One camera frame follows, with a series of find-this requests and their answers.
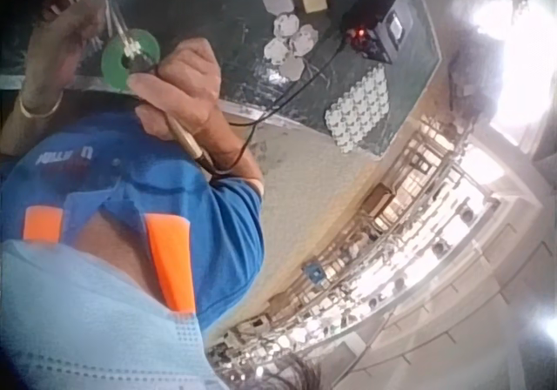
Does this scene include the person's right hand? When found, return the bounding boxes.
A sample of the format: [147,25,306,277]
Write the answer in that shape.
[128,41,232,149]

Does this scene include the person's left hand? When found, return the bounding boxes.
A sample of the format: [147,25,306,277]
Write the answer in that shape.
[22,0,111,100]

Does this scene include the silver tweezers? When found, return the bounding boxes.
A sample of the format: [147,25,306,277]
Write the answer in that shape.
[90,0,141,58]

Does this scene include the soldering iron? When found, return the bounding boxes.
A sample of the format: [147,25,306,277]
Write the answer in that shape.
[124,60,217,176]

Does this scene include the green round circuit board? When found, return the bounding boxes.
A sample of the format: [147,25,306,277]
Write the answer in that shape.
[100,28,160,92]

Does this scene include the dark green work mat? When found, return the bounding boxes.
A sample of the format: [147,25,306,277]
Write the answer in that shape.
[0,0,440,161]

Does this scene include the white star circuit board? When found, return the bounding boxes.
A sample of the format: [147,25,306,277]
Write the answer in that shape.
[262,0,295,17]
[272,13,302,39]
[264,37,292,65]
[290,24,321,55]
[279,54,308,83]

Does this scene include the panel of white star boards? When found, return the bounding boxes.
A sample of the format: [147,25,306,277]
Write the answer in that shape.
[325,63,391,155]

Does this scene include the black power box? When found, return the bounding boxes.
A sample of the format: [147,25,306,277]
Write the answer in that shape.
[339,0,413,65]

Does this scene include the metal storage rack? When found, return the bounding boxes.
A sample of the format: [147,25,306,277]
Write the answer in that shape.
[207,115,508,390]

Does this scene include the gold bracelet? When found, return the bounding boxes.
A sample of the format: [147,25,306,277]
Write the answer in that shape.
[17,90,65,119]

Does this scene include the black cable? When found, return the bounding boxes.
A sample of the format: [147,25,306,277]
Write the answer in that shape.
[208,24,372,178]

